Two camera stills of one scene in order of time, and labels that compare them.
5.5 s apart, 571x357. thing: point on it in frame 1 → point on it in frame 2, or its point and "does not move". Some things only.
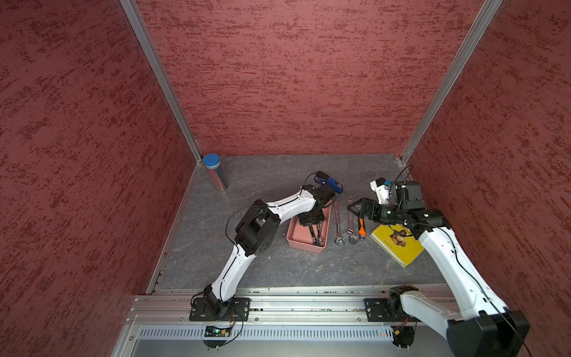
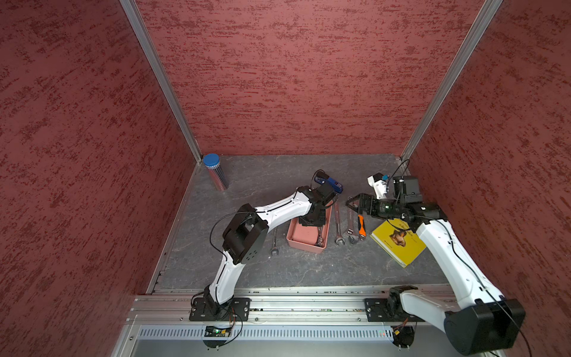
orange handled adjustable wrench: (361, 228) does not move
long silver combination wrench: (339, 240) does not move
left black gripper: (302, 220) does not move
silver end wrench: (314, 239) → (274, 248)
